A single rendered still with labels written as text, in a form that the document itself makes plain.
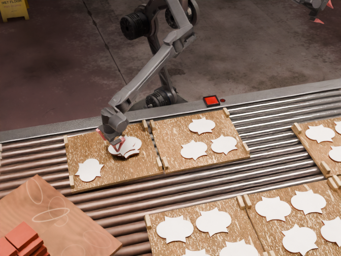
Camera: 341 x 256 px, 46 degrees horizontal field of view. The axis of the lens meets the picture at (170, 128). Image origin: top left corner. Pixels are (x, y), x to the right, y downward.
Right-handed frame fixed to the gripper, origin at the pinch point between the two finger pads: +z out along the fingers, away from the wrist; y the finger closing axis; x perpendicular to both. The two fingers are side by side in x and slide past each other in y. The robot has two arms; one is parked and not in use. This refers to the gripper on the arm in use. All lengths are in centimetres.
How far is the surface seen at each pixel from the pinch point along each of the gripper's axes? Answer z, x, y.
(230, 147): 6, -45, -32
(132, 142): 3.3, -9.8, -2.3
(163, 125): 6.9, -31.7, 1.3
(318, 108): 8, -105, -41
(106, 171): 7.5, 7.7, -6.3
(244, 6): 95, -319, 188
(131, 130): 7.1, -17.1, 8.8
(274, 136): 8, -69, -39
